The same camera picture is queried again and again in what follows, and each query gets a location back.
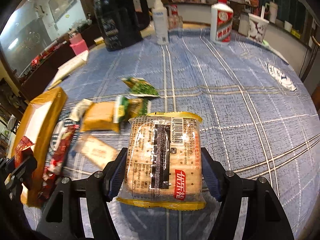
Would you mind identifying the cracker packet yellow edges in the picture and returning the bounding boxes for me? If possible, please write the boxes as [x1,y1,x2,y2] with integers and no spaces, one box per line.
[117,112,206,211]

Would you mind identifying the green yellow pea packet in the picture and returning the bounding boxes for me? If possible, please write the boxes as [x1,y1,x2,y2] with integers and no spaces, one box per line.
[113,95,151,124]

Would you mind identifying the orange red snack packet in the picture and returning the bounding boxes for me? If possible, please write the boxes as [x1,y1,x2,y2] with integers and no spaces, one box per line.
[75,134,119,170]

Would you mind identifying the yellow cardboard box tray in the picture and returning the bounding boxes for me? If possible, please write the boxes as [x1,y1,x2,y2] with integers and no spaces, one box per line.
[11,87,67,207]

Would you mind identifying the blue plaid tablecloth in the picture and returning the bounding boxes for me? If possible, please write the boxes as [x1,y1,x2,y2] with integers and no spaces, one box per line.
[22,27,320,240]

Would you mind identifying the open notebook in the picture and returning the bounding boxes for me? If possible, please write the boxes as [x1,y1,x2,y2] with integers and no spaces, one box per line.
[47,50,89,90]

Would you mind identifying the green pea snack packet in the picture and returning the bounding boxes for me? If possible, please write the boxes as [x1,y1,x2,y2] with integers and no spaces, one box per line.
[121,77,159,98]

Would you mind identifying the pink thermos bottle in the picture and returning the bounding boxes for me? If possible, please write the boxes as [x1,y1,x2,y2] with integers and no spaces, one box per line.
[69,33,88,55]

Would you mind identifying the white paper cup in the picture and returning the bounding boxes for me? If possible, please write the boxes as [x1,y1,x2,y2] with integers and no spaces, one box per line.
[248,14,269,43]

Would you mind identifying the black electric kettle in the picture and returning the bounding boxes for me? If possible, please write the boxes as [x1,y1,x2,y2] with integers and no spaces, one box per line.
[93,0,150,51]

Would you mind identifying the small glass jar red lid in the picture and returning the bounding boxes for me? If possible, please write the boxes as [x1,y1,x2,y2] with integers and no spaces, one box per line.
[168,4,183,29]

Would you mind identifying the white spray bottle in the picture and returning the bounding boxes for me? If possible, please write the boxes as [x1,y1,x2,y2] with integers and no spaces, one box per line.
[152,0,169,45]

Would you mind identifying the framed wall picture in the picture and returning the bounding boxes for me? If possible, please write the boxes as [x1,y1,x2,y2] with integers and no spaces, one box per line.
[48,0,76,23]

